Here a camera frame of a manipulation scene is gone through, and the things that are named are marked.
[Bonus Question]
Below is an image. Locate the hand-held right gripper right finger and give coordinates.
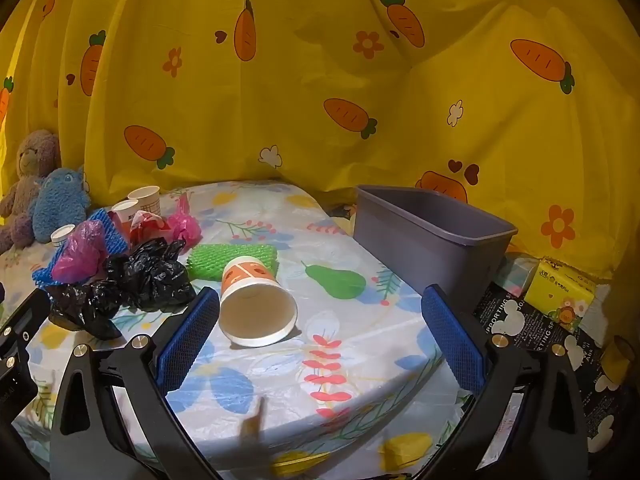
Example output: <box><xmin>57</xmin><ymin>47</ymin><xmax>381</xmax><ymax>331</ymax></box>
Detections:
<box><xmin>420</xmin><ymin>284</ymin><xmax>591</xmax><ymax>480</ymax></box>

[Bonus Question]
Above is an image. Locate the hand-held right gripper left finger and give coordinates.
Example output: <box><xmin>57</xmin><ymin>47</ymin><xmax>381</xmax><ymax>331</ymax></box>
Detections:
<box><xmin>50</xmin><ymin>285</ymin><xmax>223</xmax><ymax>480</ymax></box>

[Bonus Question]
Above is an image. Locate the orange paper cup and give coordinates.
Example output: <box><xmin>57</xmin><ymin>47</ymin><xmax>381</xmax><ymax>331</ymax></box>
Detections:
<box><xmin>219</xmin><ymin>256</ymin><xmax>298</xmax><ymax>348</ymax></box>

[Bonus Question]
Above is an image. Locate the grey plastic bin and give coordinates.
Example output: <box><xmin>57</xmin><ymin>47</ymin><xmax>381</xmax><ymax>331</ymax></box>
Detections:
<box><xmin>352</xmin><ymin>185</ymin><xmax>519</xmax><ymax>306</ymax></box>

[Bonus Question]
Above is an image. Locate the red white plastic bag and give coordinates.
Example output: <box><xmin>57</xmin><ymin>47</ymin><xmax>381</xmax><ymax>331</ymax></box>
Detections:
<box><xmin>129</xmin><ymin>210</ymin><xmax>173</xmax><ymax>247</ymax></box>

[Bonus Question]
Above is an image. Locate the black printed bag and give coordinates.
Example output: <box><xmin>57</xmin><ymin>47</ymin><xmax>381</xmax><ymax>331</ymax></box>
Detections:
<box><xmin>472</xmin><ymin>280</ymin><xmax>640</xmax><ymax>461</ymax></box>

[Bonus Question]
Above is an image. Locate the black plastic bag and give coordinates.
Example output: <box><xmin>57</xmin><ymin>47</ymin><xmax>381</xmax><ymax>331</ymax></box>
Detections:
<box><xmin>106</xmin><ymin>236</ymin><xmax>197</xmax><ymax>312</ymax></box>
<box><xmin>47</xmin><ymin>280</ymin><xmax>125</xmax><ymax>342</ymax></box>

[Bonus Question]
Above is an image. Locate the green foam net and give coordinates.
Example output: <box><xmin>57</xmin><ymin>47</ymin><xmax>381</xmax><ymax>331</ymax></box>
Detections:
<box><xmin>186</xmin><ymin>242</ymin><xmax>278</xmax><ymax>281</ymax></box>

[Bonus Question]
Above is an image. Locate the pale green tissue pack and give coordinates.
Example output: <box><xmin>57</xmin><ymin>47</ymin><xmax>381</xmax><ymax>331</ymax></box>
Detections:
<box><xmin>500</xmin><ymin>254</ymin><xmax>540</xmax><ymax>297</ymax></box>

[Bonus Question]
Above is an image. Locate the floral plastic tablecloth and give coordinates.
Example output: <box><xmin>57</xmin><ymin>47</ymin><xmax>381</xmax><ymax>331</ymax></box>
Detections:
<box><xmin>0</xmin><ymin>180</ymin><xmax>501</xmax><ymax>480</ymax></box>

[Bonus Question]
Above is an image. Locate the large pink plastic bag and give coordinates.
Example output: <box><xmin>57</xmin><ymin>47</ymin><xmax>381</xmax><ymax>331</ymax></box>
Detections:
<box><xmin>51</xmin><ymin>220</ymin><xmax>108</xmax><ymax>283</ymax></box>

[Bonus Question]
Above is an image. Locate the small pink plastic bag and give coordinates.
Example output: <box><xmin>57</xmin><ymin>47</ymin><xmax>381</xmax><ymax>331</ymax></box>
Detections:
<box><xmin>167</xmin><ymin>194</ymin><xmax>202</xmax><ymax>245</ymax></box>

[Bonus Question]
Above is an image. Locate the blue foam net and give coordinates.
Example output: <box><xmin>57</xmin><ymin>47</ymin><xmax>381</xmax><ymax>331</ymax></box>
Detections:
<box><xmin>32</xmin><ymin>207</ymin><xmax>131</xmax><ymax>288</ymax></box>

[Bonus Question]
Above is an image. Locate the yellow tissue pack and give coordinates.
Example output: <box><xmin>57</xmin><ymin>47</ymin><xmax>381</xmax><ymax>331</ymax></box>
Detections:
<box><xmin>524</xmin><ymin>256</ymin><xmax>597</xmax><ymax>333</ymax></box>

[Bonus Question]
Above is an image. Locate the blue plush toy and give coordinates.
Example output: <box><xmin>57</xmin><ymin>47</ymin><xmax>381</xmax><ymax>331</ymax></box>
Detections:
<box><xmin>32</xmin><ymin>166</ymin><xmax>92</xmax><ymax>245</ymax></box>

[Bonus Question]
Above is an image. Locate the grid print paper cup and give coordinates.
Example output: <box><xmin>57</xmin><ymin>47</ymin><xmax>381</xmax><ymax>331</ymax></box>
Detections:
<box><xmin>127</xmin><ymin>186</ymin><xmax>162</xmax><ymax>217</ymax></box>

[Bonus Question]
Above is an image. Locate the brown teddy bear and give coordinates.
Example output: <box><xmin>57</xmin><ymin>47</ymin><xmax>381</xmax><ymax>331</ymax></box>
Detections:
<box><xmin>0</xmin><ymin>129</ymin><xmax>62</xmax><ymax>253</ymax></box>

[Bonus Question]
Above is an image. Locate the yellow carrot print curtain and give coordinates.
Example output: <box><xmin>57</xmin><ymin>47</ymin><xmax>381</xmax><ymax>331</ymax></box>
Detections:
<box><xmin>0</xmin><ymin>0</ymin><xmax>640</xmax><ymax>281</ymax></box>

